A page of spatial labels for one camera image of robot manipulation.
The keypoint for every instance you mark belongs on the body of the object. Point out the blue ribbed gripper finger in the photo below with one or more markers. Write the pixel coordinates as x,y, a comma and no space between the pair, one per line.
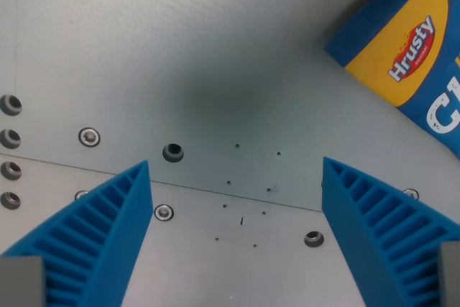
381,235
104,235

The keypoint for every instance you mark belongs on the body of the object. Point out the blue yellow Hrusty snack box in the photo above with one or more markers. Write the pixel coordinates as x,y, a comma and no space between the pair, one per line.
406,44

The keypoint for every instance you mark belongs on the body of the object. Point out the silver hex socket screw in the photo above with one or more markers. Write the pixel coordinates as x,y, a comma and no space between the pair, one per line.
164,212
411,192
89,137
80,195

